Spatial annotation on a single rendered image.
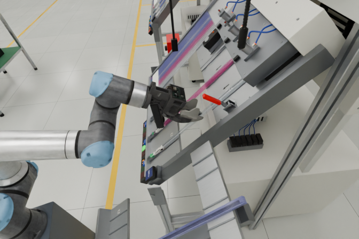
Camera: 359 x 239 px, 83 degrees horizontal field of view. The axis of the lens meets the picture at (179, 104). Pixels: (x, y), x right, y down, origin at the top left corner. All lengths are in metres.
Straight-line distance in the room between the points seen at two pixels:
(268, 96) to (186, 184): 1.18
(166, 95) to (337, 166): 0.84
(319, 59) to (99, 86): 0.54
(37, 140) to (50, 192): 1.36
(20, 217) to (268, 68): 0.99
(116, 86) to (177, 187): 1.17
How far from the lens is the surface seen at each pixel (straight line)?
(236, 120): 0.61
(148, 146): 0.93
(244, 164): 1.01
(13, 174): 1.02
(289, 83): 0.57
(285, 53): 0.56
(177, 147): 0.76
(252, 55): 0.58
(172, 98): 0.59
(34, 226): 1.11
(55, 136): 0.60
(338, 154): 1.20
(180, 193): 1.60
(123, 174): 1.75
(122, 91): 0.58
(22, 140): 0.62
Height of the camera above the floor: 1.48
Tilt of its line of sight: 44 degrees down
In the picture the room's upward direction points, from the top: 6 degrees counter-clockwise
